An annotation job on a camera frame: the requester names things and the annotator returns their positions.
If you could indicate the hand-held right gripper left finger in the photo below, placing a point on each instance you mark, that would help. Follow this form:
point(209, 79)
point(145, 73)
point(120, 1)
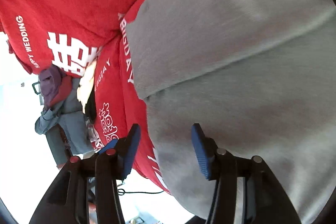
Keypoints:
point(129, 153)

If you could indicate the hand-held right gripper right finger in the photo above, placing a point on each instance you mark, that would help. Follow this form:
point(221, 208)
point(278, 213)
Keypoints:
point(200, 155)

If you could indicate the grey fleece garment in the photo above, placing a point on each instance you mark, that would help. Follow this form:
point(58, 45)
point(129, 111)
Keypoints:
point(223, 56)

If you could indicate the black cloth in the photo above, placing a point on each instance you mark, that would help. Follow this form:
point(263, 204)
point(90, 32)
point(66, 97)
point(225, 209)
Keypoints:
point(92, 108)

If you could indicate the grey-blue garment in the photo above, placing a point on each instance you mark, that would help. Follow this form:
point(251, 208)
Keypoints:
point(73, 129)

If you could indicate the cream cloth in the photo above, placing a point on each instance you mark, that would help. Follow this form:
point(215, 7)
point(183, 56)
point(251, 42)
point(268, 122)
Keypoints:
point(86, 82)

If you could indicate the dark red cloth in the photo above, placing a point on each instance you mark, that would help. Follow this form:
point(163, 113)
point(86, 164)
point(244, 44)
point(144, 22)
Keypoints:
point(64, 91)

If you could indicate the purple cloth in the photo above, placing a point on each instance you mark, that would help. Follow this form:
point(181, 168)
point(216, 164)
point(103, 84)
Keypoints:
point(51, 85)

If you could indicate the red printed blanket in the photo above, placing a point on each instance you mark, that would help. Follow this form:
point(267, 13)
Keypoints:
point(65, 3)

